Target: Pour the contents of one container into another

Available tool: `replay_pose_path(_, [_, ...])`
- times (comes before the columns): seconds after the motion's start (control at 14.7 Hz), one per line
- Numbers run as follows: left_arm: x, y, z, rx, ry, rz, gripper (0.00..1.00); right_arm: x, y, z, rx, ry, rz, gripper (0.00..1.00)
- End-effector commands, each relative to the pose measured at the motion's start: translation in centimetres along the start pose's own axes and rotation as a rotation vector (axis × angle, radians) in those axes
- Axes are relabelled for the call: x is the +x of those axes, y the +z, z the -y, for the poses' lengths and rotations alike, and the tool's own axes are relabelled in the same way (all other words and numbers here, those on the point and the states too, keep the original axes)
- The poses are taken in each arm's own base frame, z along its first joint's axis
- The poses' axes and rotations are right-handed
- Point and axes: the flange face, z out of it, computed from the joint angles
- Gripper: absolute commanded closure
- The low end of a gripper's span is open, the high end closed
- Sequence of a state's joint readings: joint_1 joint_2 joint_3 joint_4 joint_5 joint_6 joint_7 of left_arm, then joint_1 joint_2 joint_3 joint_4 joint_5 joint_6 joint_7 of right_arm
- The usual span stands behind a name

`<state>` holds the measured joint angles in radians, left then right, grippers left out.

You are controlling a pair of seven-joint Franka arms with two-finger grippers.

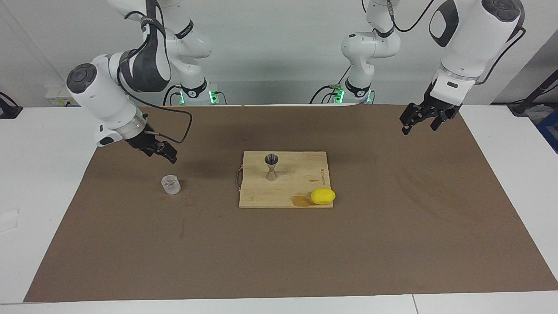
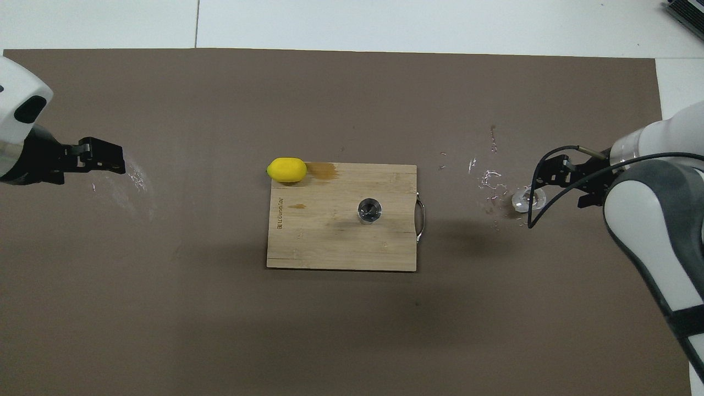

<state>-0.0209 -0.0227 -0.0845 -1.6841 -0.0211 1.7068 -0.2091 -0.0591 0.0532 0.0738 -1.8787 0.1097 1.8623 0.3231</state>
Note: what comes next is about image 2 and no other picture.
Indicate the brown table mat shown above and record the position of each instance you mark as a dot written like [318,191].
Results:
[352,330]

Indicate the wooden cutting board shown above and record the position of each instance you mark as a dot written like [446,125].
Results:
[319,236]

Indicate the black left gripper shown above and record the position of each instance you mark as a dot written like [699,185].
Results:
[38,162]

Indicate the yellow lemon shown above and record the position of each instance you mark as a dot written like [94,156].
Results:
[286,169]

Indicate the grey ribbed device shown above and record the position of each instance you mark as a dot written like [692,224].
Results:
[690,14]

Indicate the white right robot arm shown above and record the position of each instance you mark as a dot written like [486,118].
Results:
[649,209]

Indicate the clear glass cup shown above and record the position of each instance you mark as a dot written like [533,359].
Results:
[522,201]

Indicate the steel jigger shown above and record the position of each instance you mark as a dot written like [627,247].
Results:
[369,210]

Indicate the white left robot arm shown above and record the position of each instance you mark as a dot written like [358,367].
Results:
[16,93]

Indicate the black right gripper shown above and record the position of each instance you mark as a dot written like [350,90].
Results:
[605,173]

